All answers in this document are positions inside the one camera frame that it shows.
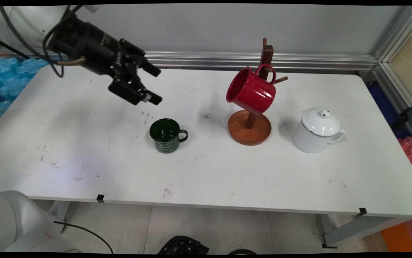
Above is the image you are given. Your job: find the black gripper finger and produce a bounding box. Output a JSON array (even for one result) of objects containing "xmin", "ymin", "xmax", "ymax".
[
  {"xmin": 120, "ymin": 39, "xmax": 162, "ymax": 78},
  {"xmin": 108, "ymin": 77, "xmax": 163, "ymax": 106}
]

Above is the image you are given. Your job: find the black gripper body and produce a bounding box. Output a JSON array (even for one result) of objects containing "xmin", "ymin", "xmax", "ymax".
[{"xmin": 44, "ymin": 14, "xmax": 146, "ymax": 85}]

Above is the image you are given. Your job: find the red enamel mug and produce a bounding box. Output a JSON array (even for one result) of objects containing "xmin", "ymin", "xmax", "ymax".
[{"xmin": 226, "ymin": 64, "xmax": 277, "ymax": 115}]

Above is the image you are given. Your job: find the dark green enamel mug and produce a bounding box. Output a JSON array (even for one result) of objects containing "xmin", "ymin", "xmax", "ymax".
[{"xmin": 149, "ymin": 119, "xmax": 189, "ymax": 154}]

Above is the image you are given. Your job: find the black slanted rod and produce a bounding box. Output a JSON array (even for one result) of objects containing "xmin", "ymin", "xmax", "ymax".
[{"xmin": 0, "ymin": 35, "xmax": 31, "ymax": 60}]

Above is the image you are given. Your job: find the blue foam packing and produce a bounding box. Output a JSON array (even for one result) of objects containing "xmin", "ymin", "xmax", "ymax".
[{"xmin": 0, "ymin": 57, "xmax": 49, "ymax": 132}]

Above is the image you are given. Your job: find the brown wooden mug tree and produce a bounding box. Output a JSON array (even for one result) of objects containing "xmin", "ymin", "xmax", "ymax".
[{"xmin": 227, "ymin": 38, "xmax": 289, "ymax": 146}]

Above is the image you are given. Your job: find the grey metal table leg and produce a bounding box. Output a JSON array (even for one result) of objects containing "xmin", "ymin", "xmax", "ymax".
[
  {"xmin": 49, "ymin": 201, "xmax": 71, "ymax": 230},
  {"xmin": 321, "ymin": 214, "xmax": 408, "ymax": 249}
]

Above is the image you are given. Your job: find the black device on floor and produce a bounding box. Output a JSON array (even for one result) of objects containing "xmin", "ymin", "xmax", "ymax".
[{"xmin": 157, "ymin": 235, "xmax": 210, "ymax": 255}]

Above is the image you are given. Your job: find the white enamel pot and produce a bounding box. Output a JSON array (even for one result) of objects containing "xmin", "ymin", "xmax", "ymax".
[{"xmin": 294, "ymin": 120, "xmax": 346, "ymax": 154}]

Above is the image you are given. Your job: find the dark blue foam block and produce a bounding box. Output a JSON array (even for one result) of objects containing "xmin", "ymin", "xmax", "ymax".
[{"xmin": 366, "ymin": 81, "xmax": 412, "ymax": 139}]

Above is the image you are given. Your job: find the beige board panel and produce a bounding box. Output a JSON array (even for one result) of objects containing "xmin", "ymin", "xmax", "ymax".
[{"xmin": 390, "ymin": 21, "xmax": 412, "ymax": 104}]

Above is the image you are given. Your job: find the orange floor mat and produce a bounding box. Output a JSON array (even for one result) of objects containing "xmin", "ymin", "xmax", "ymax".
[{"xmin": 381, "ymin": 219, "xmax": 412, "ymax": 253}]

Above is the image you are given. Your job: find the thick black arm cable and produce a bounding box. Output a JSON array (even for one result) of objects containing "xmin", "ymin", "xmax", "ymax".
[{"xmin": 0, "ymin": 5, "xmax": 65, "ymax": 78}]

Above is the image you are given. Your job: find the long aluminium frame rail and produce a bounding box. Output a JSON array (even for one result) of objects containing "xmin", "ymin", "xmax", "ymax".
[{"xmin": 0, "ymin": 49, "xmax": 379, "ymax": 72}]

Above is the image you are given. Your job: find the black floor cable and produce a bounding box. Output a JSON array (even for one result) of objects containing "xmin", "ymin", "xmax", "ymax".
[{"xmin": 54, "ymin": 221, "xmax": 114, "ymax": 254}]

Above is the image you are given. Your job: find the aluminium side frame rail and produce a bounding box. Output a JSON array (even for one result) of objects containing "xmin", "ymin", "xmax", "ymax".
[{"xmin": 372, "ymin": 62, "xmax": 412, "ymax": 149}]

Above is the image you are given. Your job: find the aluminium upright frame post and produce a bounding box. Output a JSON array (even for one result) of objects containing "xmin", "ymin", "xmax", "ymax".
[{"xmin": 373, "ymin": 5, "xmax": 412, "ymax": 65}]

